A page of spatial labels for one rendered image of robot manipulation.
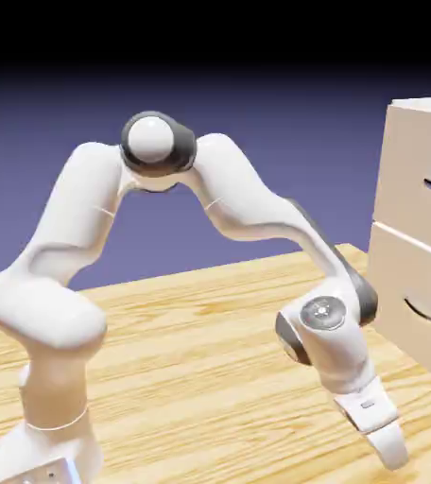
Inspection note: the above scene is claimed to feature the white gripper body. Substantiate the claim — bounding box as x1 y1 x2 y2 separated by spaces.
332 374 401 436

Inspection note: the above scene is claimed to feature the beige drawer front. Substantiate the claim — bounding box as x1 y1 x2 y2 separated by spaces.
367 221 431 394
371 104 431 263

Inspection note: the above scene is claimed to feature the beige wooden cabinet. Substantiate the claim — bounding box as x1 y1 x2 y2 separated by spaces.
367 95 431 395

